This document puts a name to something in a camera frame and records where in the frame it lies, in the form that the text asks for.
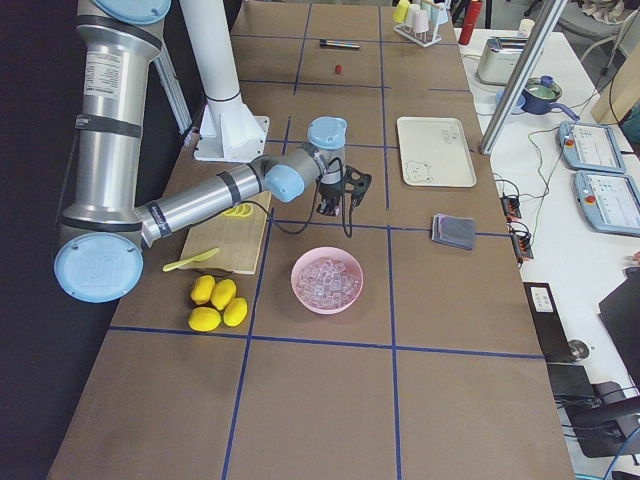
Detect yellow-green plastic knife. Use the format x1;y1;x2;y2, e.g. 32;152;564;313
162;248;219;272

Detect pink upturned cup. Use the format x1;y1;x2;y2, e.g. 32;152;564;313
406;9;430;35

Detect yellow lemon lower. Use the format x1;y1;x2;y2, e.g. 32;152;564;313
188;306;222;332

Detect pink bowl of ice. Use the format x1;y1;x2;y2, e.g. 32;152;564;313
290;247;364;315

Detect steel muddler black tip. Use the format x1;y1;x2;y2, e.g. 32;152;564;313
319;39;361;51

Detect yellow lemon upper left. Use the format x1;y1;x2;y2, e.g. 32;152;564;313
190;275;216;305

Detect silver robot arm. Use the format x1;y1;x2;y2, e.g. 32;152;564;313
53;1;347;303

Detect blue saucepan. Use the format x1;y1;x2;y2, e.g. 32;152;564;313
522;75;580;121

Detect cream toaster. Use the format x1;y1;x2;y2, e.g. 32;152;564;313
477;36;527;85

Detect yellow lemon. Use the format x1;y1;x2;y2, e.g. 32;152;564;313
190;275;216;305
210;279;237;310
188;306;222;332
223;297;248;327

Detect red bottle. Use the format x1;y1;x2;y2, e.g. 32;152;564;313
458;0;483;45

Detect aluminium frame post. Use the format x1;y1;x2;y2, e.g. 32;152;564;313
479;0;568;155

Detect upper teach pendant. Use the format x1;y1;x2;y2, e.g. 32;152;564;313
558;121;626;174

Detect teach pendant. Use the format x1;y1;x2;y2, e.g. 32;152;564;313
574;170;639;237
558;121;626;174

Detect wooden cutting board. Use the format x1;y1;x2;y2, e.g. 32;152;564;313
180;203;267;275

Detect lower teach pendant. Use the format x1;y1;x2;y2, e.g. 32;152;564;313
574;170;639;237

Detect grey folded cloths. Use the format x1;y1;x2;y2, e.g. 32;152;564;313
431;213;476;250

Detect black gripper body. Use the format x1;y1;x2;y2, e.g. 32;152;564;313
316;181;344;216

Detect yellow lemon middle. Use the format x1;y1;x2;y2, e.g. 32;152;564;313
223;297;248;327

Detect cream bear serving tray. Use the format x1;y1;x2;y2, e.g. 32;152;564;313
396;116;477;188

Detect blue small bowl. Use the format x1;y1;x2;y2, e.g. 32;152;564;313
493;88;526;115

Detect lemon slices stack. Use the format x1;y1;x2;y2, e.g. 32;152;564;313
222;203;253;219

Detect yellow-green upturned cup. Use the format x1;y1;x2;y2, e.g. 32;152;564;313
392;0;411;24

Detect white wire cup rack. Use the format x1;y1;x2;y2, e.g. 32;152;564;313
392;0;451;47

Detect yellow lemon upper right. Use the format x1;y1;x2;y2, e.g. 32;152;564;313
210;279;237;310

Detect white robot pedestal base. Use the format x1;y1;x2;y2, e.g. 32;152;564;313
180;0;269;163

